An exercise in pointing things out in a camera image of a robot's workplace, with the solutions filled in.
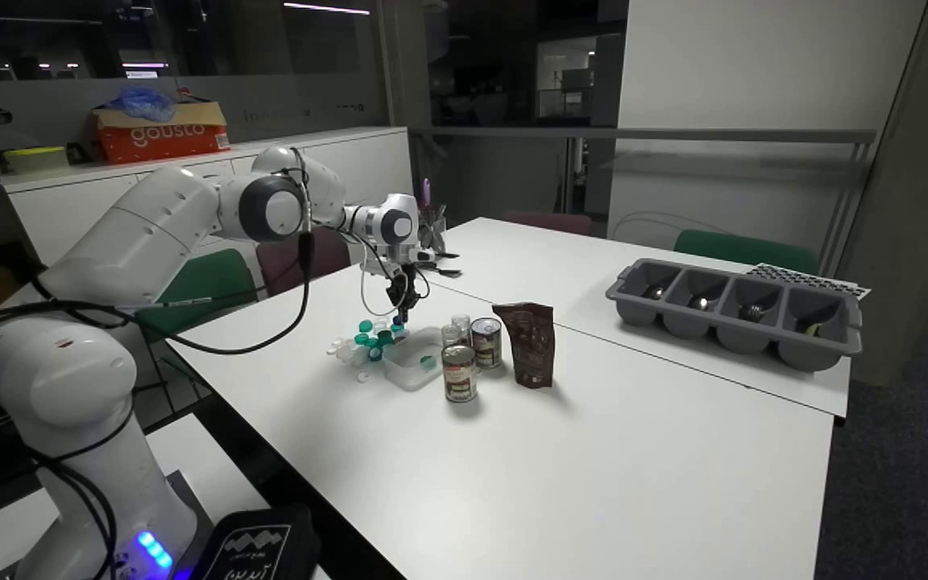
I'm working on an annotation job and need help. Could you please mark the orange box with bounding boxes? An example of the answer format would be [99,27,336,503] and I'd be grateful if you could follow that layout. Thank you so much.
[91,100,234,168]

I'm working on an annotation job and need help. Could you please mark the brown foil pouch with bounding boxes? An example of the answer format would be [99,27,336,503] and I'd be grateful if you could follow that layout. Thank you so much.
[490,299,560,390]

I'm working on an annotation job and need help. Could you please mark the blue plastic bag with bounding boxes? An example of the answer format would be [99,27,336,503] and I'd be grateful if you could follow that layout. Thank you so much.
[105,84,176,122]

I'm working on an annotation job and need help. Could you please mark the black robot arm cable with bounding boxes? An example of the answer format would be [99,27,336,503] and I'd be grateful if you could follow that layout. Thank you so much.
[159,228,319,358]

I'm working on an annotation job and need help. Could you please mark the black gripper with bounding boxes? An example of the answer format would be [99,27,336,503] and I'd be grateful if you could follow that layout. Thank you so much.
[379,253,424,327]

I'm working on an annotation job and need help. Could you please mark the metal tongs with black tips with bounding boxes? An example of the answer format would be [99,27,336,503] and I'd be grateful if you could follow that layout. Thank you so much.
[418,251,466,279]

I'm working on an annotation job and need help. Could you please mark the black control box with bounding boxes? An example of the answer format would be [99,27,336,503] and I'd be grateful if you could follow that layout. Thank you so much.
[196,505,323,580]

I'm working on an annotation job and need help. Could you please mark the glass utensil holder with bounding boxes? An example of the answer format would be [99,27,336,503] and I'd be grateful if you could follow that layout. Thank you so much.
[416,220,458,269]

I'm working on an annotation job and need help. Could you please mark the small clear glass jar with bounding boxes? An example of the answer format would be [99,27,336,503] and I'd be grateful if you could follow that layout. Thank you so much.
[441,339,483,410]

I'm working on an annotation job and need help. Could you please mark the metal grille mat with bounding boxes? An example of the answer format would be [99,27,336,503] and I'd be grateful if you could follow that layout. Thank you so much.
[747,262,872,307]

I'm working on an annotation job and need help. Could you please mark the grey cutlery tray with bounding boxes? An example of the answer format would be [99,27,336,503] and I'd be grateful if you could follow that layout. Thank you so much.
[604,253,866,373]

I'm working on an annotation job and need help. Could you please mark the green chair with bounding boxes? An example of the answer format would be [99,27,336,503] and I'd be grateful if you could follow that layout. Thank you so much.
[134,248,262,340]
[674,224,822,277]

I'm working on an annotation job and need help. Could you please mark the red chair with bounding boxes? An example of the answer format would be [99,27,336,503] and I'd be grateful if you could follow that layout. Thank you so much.
[254,228,355,296]

